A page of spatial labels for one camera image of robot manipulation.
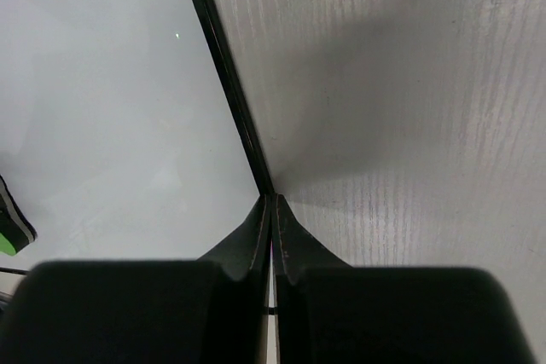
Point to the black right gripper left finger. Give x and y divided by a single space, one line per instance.
209 310

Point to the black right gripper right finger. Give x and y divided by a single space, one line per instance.
331 312

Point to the green whiteboard eraser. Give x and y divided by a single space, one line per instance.
16 232

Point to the white whiteboard black frame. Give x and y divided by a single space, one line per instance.
117 141

